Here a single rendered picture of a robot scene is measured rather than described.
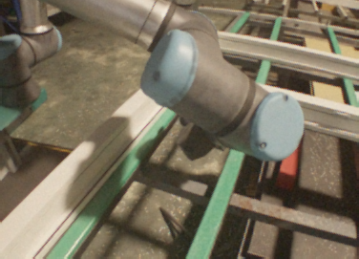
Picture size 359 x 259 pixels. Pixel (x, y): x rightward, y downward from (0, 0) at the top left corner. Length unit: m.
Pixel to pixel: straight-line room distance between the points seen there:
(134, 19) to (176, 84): 0.16
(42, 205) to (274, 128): 0.39
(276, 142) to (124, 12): 0.28
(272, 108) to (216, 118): 0.07
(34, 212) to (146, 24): 0.36
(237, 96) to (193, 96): 0.05
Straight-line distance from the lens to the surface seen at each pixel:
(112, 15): 0.42
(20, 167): 1.58
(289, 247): 0.85
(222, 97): 0.30
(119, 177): 0.59
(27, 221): 0.49
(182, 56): 0.29
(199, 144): 0.47
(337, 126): 0.80
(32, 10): 1.24
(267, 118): 0.32
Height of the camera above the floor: 1.30
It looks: 37 degrees down
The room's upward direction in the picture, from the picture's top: straight up
